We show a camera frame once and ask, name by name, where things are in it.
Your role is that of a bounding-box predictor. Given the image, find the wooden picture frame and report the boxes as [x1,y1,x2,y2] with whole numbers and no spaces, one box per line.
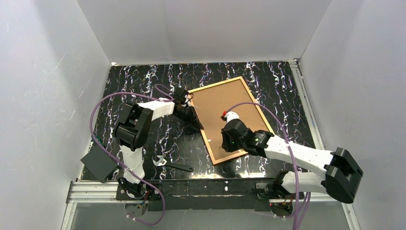
[191,77,275,165]

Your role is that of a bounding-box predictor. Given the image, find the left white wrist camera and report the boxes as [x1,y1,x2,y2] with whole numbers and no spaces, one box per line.
[181,91,194,104]

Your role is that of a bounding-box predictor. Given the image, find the dark grey flat box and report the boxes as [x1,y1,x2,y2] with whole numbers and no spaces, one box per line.
[80,147,118,183]

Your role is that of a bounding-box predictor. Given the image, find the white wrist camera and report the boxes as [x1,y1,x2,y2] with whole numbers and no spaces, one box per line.
[181,91,194,104]
[221,111,239,123]

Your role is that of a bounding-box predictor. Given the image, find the black adjustable wrench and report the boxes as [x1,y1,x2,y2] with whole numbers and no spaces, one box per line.
[153,155,194,173]

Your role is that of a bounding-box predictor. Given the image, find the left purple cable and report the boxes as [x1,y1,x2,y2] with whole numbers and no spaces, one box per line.
[89,84,175,226]

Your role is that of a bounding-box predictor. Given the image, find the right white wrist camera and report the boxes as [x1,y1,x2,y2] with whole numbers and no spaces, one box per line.
[221,111,239,123]

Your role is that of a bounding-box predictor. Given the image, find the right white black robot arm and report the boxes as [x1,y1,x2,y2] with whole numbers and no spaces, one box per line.
[221,119,363,204]

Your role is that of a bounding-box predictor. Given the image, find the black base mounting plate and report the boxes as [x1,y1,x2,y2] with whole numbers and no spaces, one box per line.
[115,177,305,212]

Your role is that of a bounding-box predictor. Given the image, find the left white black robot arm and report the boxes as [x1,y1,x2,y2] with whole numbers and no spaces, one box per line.
[113,87,203,199]

